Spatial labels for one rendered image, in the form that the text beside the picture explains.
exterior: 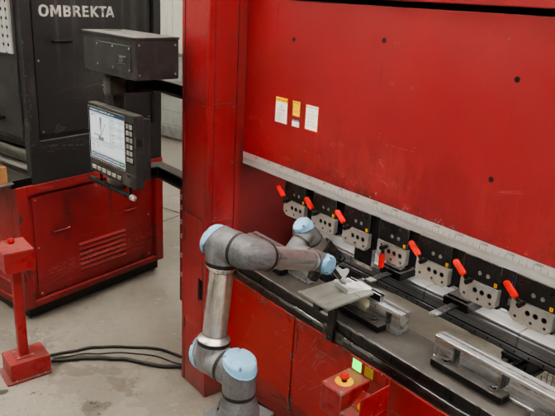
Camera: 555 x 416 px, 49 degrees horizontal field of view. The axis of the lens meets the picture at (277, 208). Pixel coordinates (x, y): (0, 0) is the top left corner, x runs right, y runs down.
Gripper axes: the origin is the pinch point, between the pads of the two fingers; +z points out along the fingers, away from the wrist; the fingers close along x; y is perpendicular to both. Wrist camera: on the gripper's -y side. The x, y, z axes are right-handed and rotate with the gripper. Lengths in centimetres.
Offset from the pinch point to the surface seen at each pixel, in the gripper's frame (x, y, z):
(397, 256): -20.0, 20.6, -5.5
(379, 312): -13.1, 2.8, 16.7
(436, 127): -29, 56, -45
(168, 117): 701, 76, 166
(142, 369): 121, -105, 50
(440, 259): -39.0, 27.3, -7.8
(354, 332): -13.7, -10.6, 13.8
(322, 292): 0.6, -8.5, -1.0
